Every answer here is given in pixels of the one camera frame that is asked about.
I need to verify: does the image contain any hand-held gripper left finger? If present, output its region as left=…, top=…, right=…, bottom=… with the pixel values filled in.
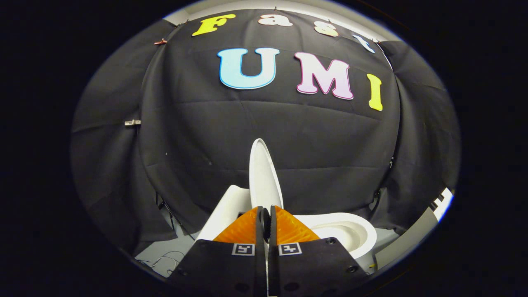
left=166, top=206, right=268, bottom=297

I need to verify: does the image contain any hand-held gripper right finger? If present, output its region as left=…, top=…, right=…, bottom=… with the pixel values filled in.
left=268, top=205, right=370, bottom=297

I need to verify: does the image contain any white ceramic toilet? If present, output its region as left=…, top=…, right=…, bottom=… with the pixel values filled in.
left=196, top=185, right=377, bottom=273

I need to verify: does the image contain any white toilet seat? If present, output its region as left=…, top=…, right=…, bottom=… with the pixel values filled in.
left=295, top=212, right=377, bottom=258

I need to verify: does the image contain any black backdrop cloth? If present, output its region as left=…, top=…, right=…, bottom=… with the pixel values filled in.
left=70, top=8, right=461, bottom=256

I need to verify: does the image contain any black cable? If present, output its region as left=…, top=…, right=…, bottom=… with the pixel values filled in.
left=138, top=250, right=186, bottom=276

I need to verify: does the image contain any white black striped frame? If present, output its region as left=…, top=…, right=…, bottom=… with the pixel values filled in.
left=375, top=188, right=453, bottom=271

